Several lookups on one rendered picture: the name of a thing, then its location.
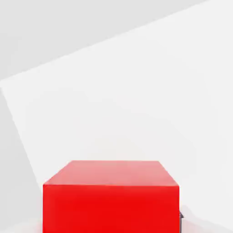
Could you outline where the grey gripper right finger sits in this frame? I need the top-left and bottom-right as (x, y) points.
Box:
(179, 205), (227, 233)

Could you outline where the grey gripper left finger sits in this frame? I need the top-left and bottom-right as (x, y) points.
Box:
(17, 221), (44, 233)

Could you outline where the small red cube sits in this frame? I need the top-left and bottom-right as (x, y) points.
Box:
(42, 160), (180, 233)

